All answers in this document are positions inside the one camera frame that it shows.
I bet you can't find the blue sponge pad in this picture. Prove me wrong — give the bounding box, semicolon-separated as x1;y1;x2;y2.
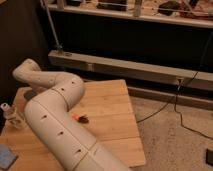
0;144;18;170

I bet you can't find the black box on floor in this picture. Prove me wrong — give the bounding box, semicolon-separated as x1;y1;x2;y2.
206;149;213;166

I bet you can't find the black power cable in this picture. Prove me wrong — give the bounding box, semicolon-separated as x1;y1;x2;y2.
136;31;213;141

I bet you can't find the upper cluttered shelf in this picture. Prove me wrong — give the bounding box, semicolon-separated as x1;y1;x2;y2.
41;0;213;29

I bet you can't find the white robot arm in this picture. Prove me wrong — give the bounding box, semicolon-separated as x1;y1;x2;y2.
13;59;131;171

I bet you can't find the orange handled brush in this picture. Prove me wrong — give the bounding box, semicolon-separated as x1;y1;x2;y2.
73;115;89;124

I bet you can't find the wooden floor baseboard plank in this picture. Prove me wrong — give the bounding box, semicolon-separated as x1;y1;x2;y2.
125;78;213;110

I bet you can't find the metal vertical pole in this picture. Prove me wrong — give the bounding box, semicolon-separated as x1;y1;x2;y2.
42;0;63;54

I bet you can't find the lower wooden shelf beam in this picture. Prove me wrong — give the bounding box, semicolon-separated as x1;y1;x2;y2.
48;50;213;91

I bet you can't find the clear plastic bottle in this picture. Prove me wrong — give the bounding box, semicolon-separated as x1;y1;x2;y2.
0;103;25;129

